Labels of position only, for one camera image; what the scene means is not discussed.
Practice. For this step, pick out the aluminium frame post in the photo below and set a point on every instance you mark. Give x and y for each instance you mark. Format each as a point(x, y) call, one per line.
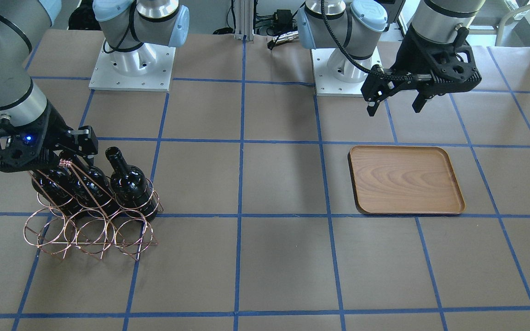
point(244, 17)

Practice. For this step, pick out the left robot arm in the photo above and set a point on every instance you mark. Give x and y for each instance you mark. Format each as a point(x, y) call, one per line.
point(354, 28)

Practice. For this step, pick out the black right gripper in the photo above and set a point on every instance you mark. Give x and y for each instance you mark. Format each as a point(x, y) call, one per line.
point(56, 132)

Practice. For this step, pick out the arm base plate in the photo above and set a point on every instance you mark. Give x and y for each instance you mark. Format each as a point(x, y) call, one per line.
point(334, 75)
point(147, 69)

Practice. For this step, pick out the wooden tray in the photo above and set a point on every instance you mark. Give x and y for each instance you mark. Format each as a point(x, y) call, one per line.
point(392, 179)

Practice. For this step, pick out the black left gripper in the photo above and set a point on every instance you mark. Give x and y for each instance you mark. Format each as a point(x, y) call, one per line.
point(407, 59)

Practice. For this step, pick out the copper wire bottle basket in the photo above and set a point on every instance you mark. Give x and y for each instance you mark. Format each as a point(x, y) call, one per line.
point(57, 234)

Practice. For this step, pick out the dark wine bottle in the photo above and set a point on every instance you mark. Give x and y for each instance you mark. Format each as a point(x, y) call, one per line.
point(130, 186)
point(92, 191)
point(55, 185)

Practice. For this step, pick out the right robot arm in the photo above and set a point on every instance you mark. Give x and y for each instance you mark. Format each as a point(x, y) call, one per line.
point(126, 24)

